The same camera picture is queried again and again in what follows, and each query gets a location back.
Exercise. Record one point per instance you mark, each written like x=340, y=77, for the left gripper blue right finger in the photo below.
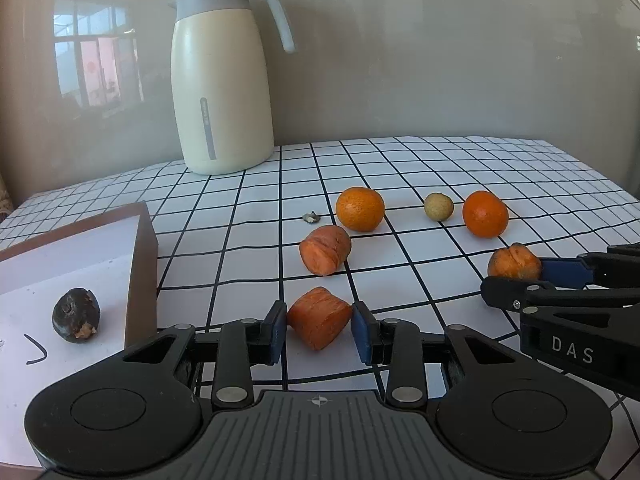
x=397, y=345

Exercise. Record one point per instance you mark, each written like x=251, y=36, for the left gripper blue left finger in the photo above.
x=243, y=344

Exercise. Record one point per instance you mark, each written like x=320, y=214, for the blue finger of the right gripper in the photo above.
x=617, y=267
x=516, y=295

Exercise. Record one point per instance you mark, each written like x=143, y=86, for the peeled rough mandarin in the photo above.
x=515, y=261

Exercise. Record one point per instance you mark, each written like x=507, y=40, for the carrot piece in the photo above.
x=318, y=317
x=325, y=249

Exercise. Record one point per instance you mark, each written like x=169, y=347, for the orange mandarin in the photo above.
x=485, y=215
x=360, y=209

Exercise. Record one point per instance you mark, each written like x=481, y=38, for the small yellow-green longan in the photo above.
x=438, y=207

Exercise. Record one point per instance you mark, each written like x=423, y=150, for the white grid tablecloth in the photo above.
x=228, y=248

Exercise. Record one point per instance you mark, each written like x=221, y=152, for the small shell crumb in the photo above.
x=311, y=217

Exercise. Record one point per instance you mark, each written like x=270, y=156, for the brown cardboard box tray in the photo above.
x=115, y=256

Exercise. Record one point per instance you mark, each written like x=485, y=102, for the cream thermos jug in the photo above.
x=219, y=84

